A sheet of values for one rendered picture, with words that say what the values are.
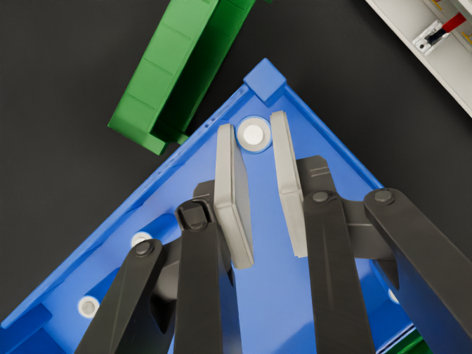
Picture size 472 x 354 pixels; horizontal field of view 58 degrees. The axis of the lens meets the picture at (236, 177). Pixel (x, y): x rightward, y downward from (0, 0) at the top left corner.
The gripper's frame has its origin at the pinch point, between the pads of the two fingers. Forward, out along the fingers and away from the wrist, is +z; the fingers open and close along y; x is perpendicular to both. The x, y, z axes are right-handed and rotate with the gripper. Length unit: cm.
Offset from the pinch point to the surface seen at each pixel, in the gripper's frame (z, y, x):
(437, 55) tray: 44, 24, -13
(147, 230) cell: 8.3, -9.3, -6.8
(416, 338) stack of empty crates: 15.1, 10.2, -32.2
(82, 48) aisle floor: 62, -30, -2
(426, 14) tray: 46, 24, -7
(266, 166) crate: 14.5, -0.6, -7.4
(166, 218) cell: 12.3, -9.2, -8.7
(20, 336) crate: 7.1, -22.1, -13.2
